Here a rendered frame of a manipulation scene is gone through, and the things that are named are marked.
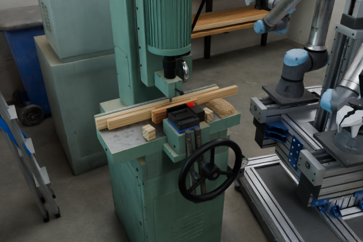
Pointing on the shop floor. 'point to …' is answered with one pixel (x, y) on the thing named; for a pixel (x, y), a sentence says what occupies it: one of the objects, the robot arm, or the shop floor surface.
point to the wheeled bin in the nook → (26, 61)
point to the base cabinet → (166, 205)
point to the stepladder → (12, 133)
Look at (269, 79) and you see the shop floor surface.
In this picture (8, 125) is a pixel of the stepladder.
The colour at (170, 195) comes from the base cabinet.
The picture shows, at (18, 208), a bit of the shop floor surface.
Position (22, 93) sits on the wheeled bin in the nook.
